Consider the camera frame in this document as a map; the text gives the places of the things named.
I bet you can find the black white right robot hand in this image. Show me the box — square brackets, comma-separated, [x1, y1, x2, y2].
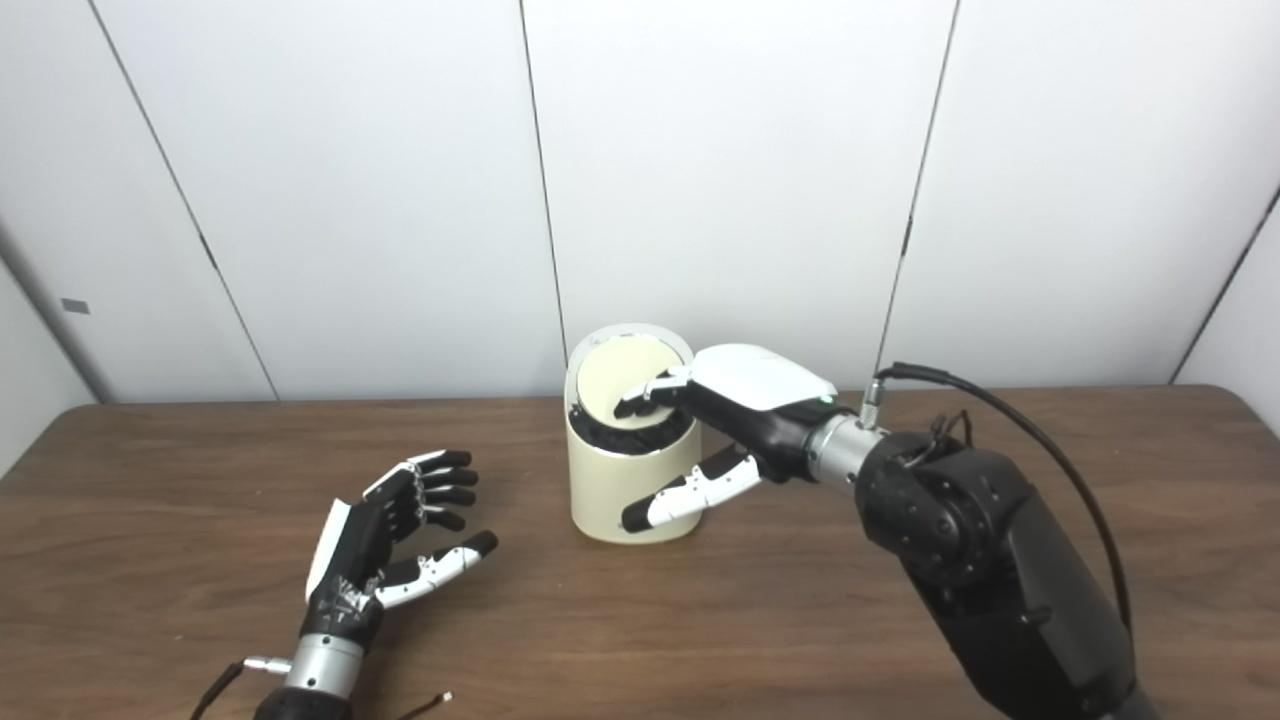
[613, 344, 841, 533]

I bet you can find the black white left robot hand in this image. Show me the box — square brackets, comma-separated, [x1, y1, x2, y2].
[303, 450, 499, 646]

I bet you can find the cream round bin lid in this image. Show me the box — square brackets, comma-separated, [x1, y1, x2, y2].
[578, 335, 681, 426]

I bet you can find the cream-colored round bin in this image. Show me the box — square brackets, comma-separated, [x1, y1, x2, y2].
[564, 323, 706, 544]

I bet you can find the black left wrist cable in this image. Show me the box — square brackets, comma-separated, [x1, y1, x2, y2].
[188, 655, 291, 720]

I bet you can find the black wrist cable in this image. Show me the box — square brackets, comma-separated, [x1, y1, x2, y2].
[860, 362, 1133, 631]
[188, 655, 291, 720]

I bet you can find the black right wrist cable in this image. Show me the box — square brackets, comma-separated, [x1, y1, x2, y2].
[860, 362, 1133, 631]

